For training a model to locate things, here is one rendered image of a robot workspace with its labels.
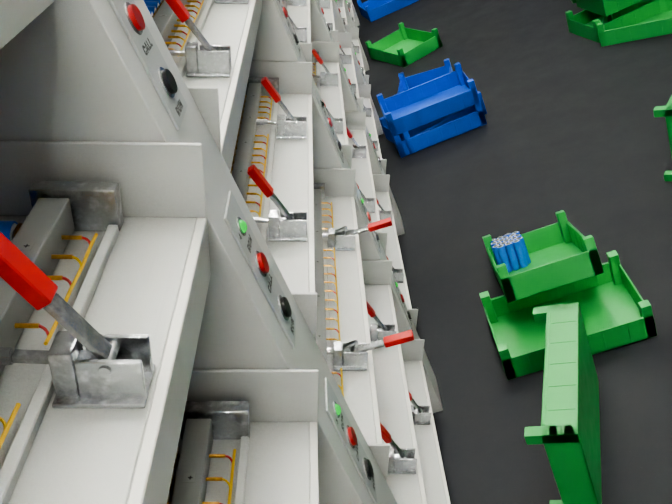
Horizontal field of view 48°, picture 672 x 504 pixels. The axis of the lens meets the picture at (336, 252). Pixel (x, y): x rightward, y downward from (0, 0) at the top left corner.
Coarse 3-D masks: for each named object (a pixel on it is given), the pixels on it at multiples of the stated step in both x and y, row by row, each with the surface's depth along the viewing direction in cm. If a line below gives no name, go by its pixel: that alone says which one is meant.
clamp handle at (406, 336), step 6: (408, 330) 89; (390, 336) 89; (396, 336) 89; (402, 336) 88; (408, 336) 88; (372, 342) 89; (378, 342) 89; (384, 342) 88; (390, 342) 88; (396, 342) 88; (402, 342) 88; (354, 348) 89; (360, 348) 89; (366, 348) 89; (372, 348) 89
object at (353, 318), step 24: (336, 192) 126; (336, 216) 121; (336, 264) 109; (360, 264) 109; (360, 288) 104; (336, 312) 99; (360, 312) 99; (336, 336) 95; (360, 336) 95; (360, 384) 87; (360, 408) 84; (384, 456) 74
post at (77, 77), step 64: (64, 0) 41; (0, 64) 43; (64, 64) 43; (128, 64) 43; (0, 128) 45; (64, 128) 45; (128, 128) 45; (192, 128) 51; (256, 320) 53; (320, 384) 62; (320, 448) 59
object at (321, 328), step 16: (320, 192) 122; (320, 208) 118; (320, 224) 113; (320, 240) 110; (320, 256) 106; (320, 272) 102; (320, 288) 99; (336, 288) 102; (320, 304) 96; (320, 320) 93; (336, 320) 96; (320, 336) 91
